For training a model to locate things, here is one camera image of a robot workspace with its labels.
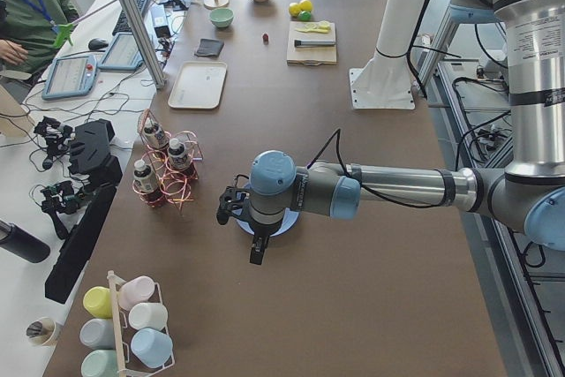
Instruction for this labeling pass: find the black computer mouse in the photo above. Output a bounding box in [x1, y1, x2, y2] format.
[87, 38, 109, 51]

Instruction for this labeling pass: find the wooden cutting board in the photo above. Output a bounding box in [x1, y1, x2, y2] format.
[286, 21, 337, 65]

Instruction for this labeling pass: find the steel muddler black tip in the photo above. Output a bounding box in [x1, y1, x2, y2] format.
[293, 39, 335, 48]

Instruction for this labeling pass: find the lemon slice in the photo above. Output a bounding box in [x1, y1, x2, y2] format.
[305, 22, 319, 30]
[317, 20, 331, 29]

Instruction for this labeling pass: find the pink cup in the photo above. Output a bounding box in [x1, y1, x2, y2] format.
[117, 275, 155, 311]

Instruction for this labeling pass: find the black bottle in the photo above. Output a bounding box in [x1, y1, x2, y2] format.
[1, 221, 50, 263]

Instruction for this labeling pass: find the yellow lemon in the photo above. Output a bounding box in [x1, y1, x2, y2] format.
[298, 0, 313, 12]
[288, 3, 302, 17]

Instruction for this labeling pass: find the green bowl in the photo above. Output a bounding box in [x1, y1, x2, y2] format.
[209, 7, 234, 29]

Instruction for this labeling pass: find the teach pendant tablet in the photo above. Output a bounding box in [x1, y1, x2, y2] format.
[41, 55, 97, 101]
[98, 32, 143, 72]

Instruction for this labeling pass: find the copper wire bottle rack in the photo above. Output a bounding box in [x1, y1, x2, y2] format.
[132, 109, 203, 211]

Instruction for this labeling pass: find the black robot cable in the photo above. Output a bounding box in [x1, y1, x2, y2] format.
[308, 128, 456, 209]

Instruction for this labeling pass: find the blue round plate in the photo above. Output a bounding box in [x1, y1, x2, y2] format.
[234, 194, 299, 237]

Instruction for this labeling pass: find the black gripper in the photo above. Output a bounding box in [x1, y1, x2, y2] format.
[250, 225, 270, 265]

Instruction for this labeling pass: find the mint green cup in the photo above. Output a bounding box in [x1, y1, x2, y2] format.
[80, 350, 118, 377]

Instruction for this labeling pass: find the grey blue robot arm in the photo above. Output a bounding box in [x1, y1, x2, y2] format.
[241, 0, 564, 264]

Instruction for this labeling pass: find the light blue cup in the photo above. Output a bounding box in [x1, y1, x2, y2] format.
[131, 328, 173, 368]

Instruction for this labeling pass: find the cream rabbit tray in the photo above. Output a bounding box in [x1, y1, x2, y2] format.
[168, 61, 228, 109]

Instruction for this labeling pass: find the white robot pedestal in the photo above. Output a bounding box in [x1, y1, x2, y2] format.
[350, 0, 426, 109]

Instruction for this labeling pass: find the paper cup with items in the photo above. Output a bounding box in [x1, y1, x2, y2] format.
[26, 317, 63, 346]

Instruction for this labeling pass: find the dark grey folded cloth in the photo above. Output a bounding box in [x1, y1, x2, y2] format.
[194, 38, 224, 57]

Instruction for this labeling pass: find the grey cup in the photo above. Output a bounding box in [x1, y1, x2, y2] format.
[79, 318, 115, 350]

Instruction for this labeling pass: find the dark tea bottle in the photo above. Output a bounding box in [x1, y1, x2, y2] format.
[133, 159, 164, 207]
[143, 119, 169, 149]
[168, 138, 190, 171]

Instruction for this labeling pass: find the yellow cup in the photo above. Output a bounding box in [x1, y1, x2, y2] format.
[83, 286, 112, 319]

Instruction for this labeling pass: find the white cup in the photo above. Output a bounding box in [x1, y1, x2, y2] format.
[128, 302, 169, 331]

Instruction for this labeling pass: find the green lime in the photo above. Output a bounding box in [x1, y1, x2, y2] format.
[297, 11, 312, 22]

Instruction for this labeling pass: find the yellow plastic knife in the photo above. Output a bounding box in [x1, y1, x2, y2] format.
[295, 26, 331, 34]

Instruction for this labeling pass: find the white wire cup rack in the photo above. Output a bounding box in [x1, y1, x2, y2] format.
[107, 270, 176, 377]

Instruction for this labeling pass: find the aluminium frame post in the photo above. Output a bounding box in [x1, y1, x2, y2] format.
[119, 0, 165, 89]

